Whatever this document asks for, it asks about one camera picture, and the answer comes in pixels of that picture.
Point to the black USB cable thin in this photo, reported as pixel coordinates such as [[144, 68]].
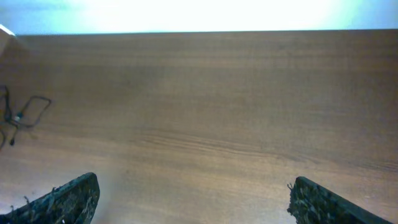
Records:
[[28, 116]]

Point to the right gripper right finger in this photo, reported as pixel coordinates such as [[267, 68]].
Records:
[[310, 203]]

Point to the black USB cable thick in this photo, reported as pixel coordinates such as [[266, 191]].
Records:
[[7, 114]]

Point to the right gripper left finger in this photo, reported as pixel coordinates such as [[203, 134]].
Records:
[[74, 202]]

